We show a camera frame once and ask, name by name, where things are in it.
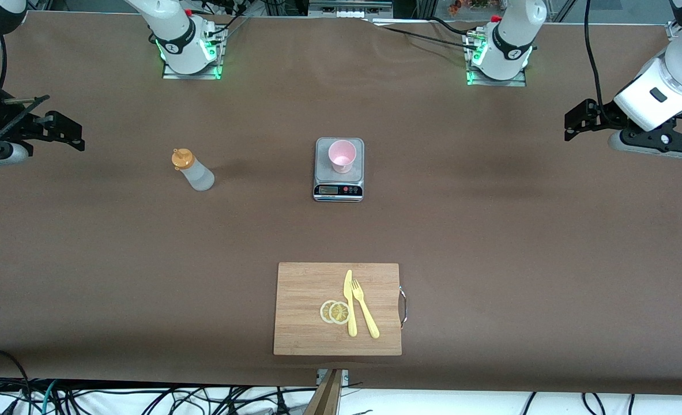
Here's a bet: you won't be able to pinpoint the pink plastic cup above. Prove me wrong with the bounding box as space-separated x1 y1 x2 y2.
328 139 357 174

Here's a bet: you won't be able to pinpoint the yellow plastic fork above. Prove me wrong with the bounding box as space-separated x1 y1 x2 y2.
351 278 380 339

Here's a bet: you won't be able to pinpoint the sauce bottle with orange cap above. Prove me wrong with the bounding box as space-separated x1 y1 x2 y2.
171 148 216 192

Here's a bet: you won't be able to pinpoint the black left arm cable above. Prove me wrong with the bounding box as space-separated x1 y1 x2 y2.
584 0 609 116

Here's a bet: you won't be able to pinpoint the grey metal rack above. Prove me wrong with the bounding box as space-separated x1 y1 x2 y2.
308 0 394 20

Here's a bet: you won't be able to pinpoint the orange flowers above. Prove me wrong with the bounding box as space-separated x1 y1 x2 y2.
448 0 491 16

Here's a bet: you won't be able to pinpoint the teal cable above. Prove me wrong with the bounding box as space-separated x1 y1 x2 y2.
40 379 60 415

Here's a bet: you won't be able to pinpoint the silver digital kitchen scale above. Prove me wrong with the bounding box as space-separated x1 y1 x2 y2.
313 137 365 203

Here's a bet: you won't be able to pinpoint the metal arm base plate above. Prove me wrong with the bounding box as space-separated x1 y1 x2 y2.
466 32 527 88
161 26 224 81

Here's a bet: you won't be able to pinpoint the wooden post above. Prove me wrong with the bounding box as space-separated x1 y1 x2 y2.
303 369 344 415

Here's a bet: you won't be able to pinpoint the yellow plastic knife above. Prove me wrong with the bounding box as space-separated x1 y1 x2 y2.
343 269 358 337

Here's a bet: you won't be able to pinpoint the metal post bracket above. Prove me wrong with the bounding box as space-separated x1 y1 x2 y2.
316 368 351 386

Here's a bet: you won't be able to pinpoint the wooden cutting board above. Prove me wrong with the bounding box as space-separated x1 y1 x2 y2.
273 262 408 356

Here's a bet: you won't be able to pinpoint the brown table cover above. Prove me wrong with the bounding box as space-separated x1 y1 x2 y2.
0 10 682 396

